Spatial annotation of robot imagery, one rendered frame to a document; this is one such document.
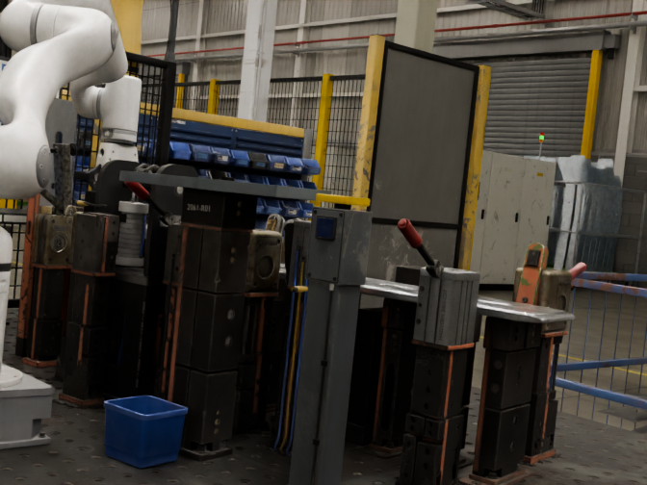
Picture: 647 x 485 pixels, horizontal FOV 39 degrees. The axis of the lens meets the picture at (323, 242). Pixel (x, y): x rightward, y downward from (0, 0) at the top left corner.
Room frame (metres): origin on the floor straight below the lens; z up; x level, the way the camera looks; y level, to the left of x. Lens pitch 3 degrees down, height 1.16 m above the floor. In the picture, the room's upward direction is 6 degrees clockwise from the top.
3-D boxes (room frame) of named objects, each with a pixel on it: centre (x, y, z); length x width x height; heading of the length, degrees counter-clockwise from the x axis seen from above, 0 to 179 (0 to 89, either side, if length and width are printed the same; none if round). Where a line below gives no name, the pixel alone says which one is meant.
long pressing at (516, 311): (1.95, 0.13, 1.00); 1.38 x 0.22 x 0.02; 52
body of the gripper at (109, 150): (2.25, 0.52, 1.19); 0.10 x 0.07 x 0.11; 142
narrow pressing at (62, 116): (2.42, 0.72, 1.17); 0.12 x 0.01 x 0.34; 142
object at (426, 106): (5.10, -0.49, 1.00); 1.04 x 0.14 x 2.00; 132
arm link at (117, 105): (2.25, 0.53, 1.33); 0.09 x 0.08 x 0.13; 86
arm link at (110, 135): (2.24, 0.52, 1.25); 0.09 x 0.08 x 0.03; 142
